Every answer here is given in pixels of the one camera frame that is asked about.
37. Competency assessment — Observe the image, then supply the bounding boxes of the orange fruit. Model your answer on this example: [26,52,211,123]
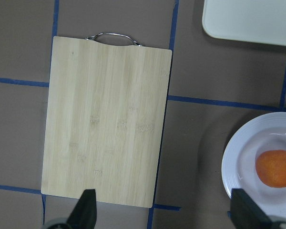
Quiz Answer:
[255,150,286,188]

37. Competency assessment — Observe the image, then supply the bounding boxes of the white round plate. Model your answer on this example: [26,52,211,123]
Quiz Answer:
[221,112,286,218]

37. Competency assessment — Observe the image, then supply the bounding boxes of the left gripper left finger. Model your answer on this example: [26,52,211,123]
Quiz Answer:
[42,188,97,229]

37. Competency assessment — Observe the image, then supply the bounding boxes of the cream bear tray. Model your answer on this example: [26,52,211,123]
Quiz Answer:
[202,0,286,46]

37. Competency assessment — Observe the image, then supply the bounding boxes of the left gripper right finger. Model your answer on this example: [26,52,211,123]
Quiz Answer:
[230,188,286,229]

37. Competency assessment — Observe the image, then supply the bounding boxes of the bamboo cutting board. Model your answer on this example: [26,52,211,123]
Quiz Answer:
[41,36,172,208]

